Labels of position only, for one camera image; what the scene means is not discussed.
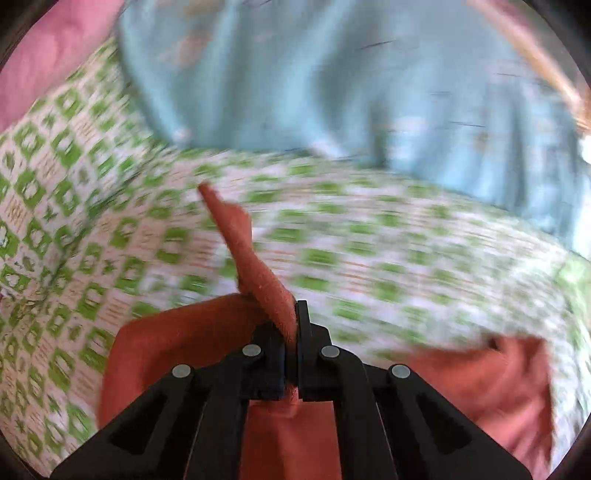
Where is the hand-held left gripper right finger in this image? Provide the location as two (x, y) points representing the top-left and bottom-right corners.
(294, 300), (534, 480)

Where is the pink quilt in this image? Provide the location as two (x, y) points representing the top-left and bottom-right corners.
(0, 0), (126, 132)

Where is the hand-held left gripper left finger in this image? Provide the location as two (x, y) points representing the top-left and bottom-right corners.
(50, 322), (296, 480)

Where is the rust orange cloth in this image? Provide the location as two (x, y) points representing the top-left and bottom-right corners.
(97, 182), (556, 480)

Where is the light blue floral sheet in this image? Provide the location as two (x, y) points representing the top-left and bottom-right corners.
(115, 0), (591, 259)

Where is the green checked printed blanket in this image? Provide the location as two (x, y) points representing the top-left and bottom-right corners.
(0, 37), (591, 478)

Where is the plain green cloth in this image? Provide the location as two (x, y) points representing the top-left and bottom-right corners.
(554, 256), (591, 324)

